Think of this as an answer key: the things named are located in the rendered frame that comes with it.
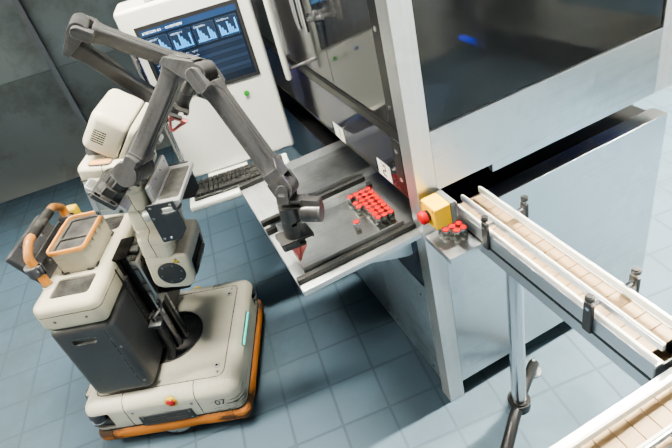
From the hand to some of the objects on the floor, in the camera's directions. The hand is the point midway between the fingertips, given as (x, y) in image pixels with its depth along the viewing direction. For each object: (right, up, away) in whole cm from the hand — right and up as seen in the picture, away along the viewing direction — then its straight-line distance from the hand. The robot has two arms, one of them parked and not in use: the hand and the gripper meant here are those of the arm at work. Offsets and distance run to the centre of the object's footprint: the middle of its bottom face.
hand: (299, 257), depth 159 cm
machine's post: (+58, -60, +52) cm, 99 cm away
